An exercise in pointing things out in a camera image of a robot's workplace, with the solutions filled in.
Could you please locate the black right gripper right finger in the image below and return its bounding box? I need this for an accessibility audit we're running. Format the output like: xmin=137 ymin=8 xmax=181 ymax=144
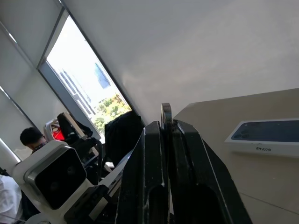
xmin=169 ymin=119 xmax=252 ymax=224

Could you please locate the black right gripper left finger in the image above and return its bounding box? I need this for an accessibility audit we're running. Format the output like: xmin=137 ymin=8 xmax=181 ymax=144
xmin=116 ymin=120 xmax=173 ymax=224

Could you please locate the black cloth bag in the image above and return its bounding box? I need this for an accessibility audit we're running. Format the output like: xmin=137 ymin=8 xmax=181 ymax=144
xmin=104 ymin=111 xmax=146 ymax=167

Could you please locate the white iPhone box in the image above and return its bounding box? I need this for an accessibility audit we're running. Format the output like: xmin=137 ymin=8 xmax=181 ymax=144
xmin=224 ymin=118 xmax=299 ymax=162

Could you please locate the red object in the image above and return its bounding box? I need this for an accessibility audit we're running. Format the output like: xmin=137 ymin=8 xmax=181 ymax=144
xmin=52 ymin=130 xmax=65 ymax=141

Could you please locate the person in white shirt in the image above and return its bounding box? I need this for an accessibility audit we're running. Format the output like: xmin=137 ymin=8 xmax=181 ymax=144
xmin=0 ymin=167 xmax=24 ymax=222

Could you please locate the person with black hair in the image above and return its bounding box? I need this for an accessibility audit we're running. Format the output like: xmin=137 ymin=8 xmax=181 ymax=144
xmin=20 ymin=127 xmax=48 ymax=155

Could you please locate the bright window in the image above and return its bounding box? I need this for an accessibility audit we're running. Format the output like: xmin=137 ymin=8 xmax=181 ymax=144
xmin=38 ymin=14 xmax=139 ymax=143

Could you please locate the white camera module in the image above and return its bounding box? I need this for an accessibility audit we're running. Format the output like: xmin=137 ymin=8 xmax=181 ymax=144
xmin=11 ymin=139 xmax=95 ymax=224

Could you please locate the black cloth on wooden frame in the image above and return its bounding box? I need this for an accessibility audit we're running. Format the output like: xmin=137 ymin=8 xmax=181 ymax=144
xmin=57 ymin=112 xmax=94 ymax=150

